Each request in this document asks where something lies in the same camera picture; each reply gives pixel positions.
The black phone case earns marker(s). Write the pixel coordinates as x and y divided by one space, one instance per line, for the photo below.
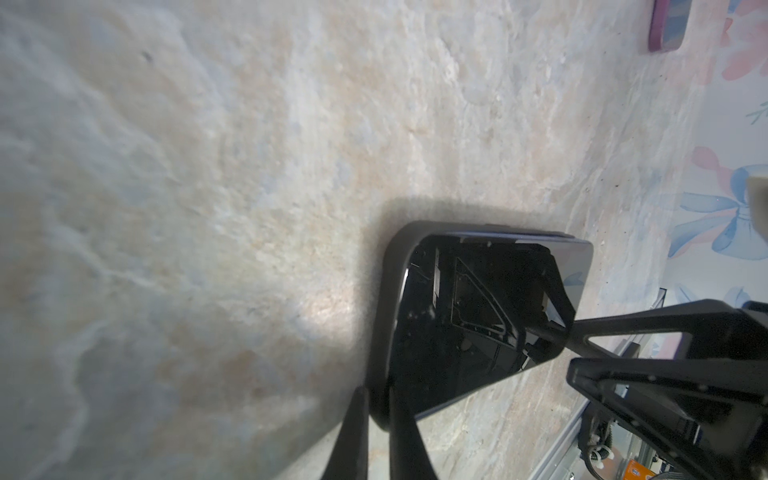
384 312

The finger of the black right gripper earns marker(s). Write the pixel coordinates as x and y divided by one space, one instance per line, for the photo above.
708 418
710 329

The pink edged phone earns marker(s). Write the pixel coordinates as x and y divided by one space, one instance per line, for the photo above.
668 24

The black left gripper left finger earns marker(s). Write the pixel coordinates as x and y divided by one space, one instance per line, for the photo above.
349 457

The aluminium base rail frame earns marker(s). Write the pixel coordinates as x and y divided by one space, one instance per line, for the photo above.
564 458

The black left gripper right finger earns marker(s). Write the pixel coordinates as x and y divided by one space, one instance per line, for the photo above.
408 457

